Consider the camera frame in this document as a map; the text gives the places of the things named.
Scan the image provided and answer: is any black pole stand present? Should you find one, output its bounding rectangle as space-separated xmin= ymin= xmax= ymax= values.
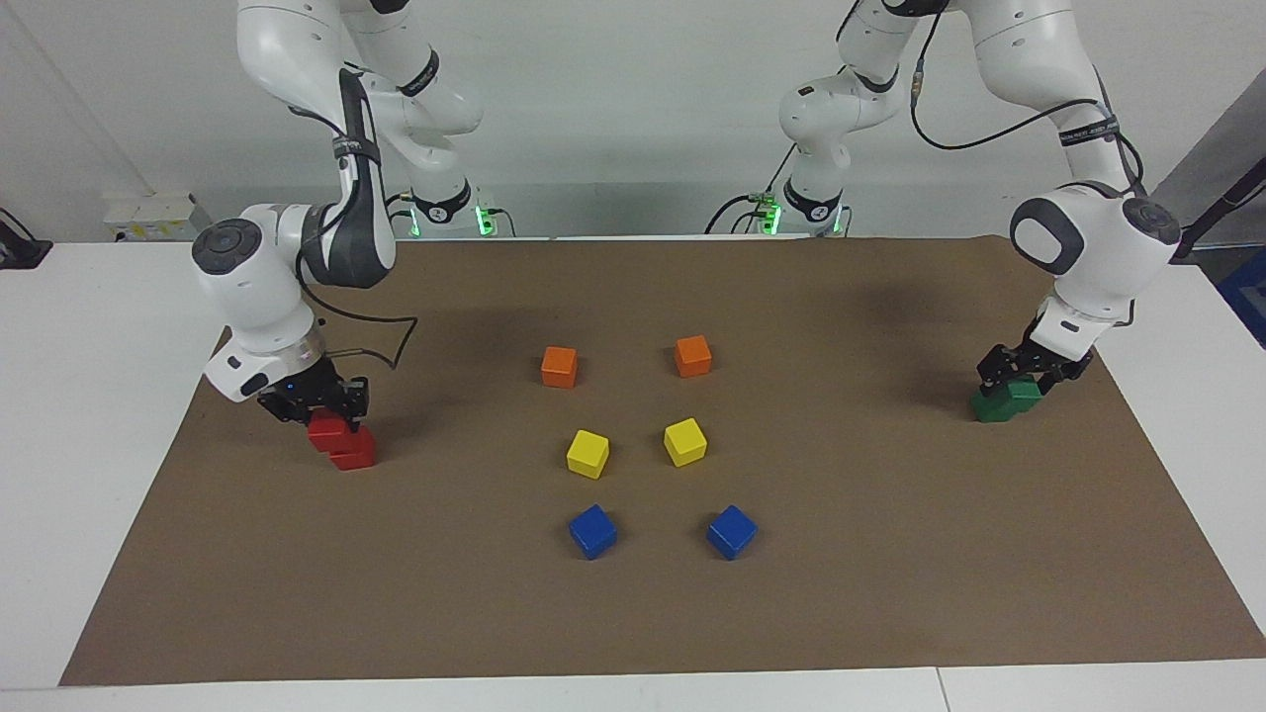
xmin=1172 ymin=156 xmax=1266 ymax=262

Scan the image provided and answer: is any blue box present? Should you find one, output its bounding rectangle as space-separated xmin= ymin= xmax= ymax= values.
xmin=1219 ymin=247 xmax=1266 ymax=349

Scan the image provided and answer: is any yellow wooden cube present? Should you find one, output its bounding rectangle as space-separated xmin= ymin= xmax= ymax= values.
xmin=566 ymin=429 xmax=611 ymax=482
xmin=663 ymin=417 xmax=709 ymax=469

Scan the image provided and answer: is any blue wooden cube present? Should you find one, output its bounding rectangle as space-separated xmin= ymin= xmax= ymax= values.
xmin=568 ymin=504 xmax=619 ymax=562
xmin=705 ymin=504 xmax=760 ymax=562

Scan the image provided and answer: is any black stand base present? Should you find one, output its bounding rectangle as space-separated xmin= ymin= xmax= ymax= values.
xmin=0 ymin=208 xmax=52 ymax=270

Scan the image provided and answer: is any brown table mat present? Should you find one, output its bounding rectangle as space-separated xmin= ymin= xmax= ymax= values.
xmin=59 ymin=235 xmax=1266 ymax=686

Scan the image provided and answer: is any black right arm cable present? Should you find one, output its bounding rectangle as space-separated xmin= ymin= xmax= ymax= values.
xmin=287 ymin=64 xmax=419 ymax=370

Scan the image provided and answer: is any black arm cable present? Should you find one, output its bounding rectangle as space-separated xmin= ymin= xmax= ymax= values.
xmin=836 ymin=0 xmax=1148 ymax=199
xmin=287 ymin=64 xmax=419 ymax=370

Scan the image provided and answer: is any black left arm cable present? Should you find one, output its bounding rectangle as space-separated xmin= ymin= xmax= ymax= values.
xmin=836 ymin=0 xmax=1148 ymax=199

